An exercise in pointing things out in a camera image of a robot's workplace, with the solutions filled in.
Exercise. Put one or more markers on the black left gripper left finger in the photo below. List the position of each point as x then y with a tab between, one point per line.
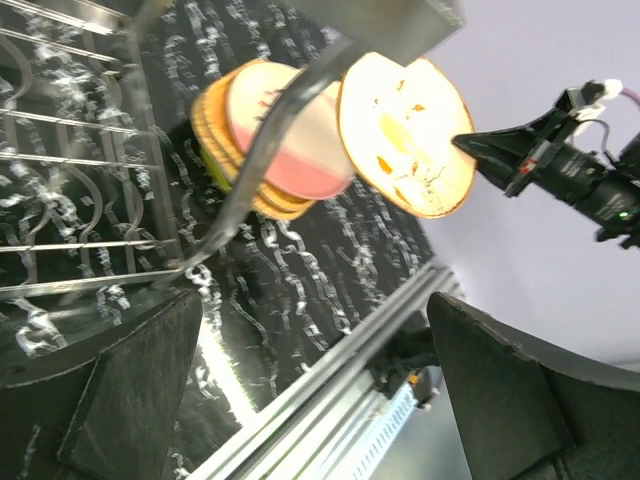
104	407

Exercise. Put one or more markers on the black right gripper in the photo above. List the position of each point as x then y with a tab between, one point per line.
607	194

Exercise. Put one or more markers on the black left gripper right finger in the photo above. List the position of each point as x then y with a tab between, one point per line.
528	409

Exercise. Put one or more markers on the peach bird plate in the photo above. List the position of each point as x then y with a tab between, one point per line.
397	124

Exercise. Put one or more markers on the stainless steel dish rack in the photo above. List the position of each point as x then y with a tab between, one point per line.
85	197

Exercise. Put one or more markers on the cream and pink plate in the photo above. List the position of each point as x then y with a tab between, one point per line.
310	163

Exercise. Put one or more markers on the black marble pattern mat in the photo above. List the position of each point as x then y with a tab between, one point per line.
280	294

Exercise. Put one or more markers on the yellow green plate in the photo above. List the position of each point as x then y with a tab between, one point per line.
215	170

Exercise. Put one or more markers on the wooden plate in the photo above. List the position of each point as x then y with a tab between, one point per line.
212	129

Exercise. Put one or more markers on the aluminium mounting rail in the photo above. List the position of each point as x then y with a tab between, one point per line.
332	423

